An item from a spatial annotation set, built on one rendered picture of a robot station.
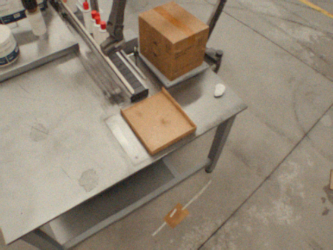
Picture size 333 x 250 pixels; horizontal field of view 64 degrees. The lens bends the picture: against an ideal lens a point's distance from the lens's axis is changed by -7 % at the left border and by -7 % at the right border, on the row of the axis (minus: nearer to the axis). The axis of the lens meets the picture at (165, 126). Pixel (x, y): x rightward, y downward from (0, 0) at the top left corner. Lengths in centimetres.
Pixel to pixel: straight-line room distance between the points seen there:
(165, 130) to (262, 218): 113
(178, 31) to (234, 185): 128
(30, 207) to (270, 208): 165
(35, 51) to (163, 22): 80
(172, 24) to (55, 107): 75
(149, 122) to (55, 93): 56
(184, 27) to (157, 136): 57
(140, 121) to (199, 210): 95
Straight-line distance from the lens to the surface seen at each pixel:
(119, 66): 163
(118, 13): 140
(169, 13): 159
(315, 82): 323
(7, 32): 183
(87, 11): 179
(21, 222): 134
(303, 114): 286
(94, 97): 156
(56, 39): 190
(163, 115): 145
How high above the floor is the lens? 201
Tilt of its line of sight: 56 degrees down
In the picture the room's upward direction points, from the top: 4 degrees clockwise
